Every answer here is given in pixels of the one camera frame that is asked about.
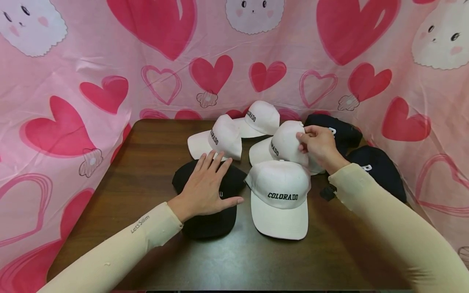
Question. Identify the person's right hand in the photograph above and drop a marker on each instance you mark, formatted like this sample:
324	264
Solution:
324	148

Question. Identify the person's left hand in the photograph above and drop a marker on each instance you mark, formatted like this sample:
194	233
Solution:
203	191

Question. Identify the person's left little finger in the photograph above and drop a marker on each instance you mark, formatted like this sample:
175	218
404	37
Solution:
199	162

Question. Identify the person's left middle finger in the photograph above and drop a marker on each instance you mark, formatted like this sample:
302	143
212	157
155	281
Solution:
217	162

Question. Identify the person's left ring finger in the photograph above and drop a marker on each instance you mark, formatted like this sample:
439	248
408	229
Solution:
209	160

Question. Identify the person's left index finger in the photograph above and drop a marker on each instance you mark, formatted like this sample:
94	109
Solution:
225	167

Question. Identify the person's right fingers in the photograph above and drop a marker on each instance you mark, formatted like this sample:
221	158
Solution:
306	140

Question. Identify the person's left thumb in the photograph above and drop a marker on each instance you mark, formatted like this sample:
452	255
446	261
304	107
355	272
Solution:
231	201

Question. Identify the white lettered baseball cap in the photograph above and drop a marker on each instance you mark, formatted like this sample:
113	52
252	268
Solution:
284	144
280	191
260	118
220	138

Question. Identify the person's right forearm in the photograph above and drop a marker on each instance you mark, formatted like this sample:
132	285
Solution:
395	228

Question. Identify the person's left forearm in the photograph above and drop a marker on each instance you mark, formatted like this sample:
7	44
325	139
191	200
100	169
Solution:
113	256

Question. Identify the black baseball cap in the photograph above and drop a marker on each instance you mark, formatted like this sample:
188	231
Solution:
344	130
381	171
216	226

